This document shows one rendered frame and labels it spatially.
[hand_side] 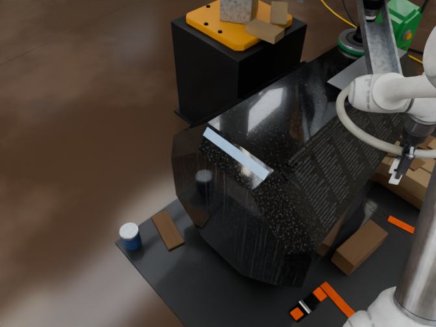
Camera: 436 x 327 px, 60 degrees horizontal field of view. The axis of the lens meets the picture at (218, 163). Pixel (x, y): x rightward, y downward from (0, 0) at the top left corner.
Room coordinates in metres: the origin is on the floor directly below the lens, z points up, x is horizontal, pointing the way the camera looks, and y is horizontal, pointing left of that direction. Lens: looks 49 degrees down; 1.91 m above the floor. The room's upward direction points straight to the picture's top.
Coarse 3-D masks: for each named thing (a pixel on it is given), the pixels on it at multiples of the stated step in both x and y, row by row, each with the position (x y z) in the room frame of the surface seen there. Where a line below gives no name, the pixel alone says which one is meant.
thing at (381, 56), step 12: (360, 0) 1.72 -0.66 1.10; (384, 0) 1.72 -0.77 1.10; (360, 12) 1.68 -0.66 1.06; (384, 12) 1.67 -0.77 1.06; (360, 24) 1.63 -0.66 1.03; (372, 24) 1.63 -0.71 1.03; (384, 24) 1.63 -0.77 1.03; (372, 36) 1.56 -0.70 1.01; (384, 36) 1.56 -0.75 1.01; (372, 48) 1.50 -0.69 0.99; (384, 48) 1.50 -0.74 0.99; (396, 48) 1.44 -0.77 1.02; (372, 60) 1.38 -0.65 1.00; (384, 60) 1.43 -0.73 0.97; (396, 60) 1.38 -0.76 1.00; (372, 72) 1.32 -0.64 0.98; (384, 72) 1.37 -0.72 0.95; (396, 72) 1.34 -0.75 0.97
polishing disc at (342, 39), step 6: (348, 30) 1.81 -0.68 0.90; (354, 30) 1.81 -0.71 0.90; (342, 36) 1.75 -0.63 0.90; (348, 36) 1.75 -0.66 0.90; (342, 42) 1.70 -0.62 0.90; (348, 42) 1.70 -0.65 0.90; (354, 42) 1.70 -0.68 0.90; (348, 48) 1.66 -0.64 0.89; (354, 48) 1.64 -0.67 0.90; (360, 48) 1.64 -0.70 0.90
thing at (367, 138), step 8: (344, 88) 1.24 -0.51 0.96; (344, 96) 1.18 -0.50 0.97; (336, 104) 1.13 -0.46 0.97; (344, 112) 1.07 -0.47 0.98; (344, 120) 1.03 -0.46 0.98; (352, 128) 0.98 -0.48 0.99; (360, 128) 0.97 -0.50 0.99; (360, 136) 0.94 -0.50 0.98; (368, 136) 0.93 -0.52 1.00; (376, 144) 0.90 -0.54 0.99; (384, 144) 0.89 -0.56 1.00; (392, 144) 0.89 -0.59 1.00; (392, 152) 0.87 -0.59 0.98; (400, 152) 0.86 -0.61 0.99; (416, 152) 0.85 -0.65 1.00; (424, 152) 0.85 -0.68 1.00; (432, 152) 0.85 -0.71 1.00
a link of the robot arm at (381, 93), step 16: (368, 80) 0.88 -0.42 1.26; (384, 80) 0.85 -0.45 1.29; (400, 80) 0.79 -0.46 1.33; (416, 80) 0.76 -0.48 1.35; (352, 96) 0.87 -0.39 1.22; (368, 96) 0.85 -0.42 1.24; (384, 96) 0.81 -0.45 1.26; (400, 96) 0.77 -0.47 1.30; (416, 96) 0.74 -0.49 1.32; (432, 96) 0.71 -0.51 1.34; (384, 112) 0.83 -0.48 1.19
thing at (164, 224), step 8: (152, 216) 1.24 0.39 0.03; (160, 216) 1.24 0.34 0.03; (168, 216) 1.24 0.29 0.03; (160, 224) 1.18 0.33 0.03; (168, 224) 1.18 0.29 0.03; (160, 232) 1.13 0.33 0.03; (168, 232) 1.13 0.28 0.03; (176, 232) 1.13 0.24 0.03; (168, 240) 1.08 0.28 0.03; (176, 240) 1.08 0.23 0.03; (168, 248) 1.03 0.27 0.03
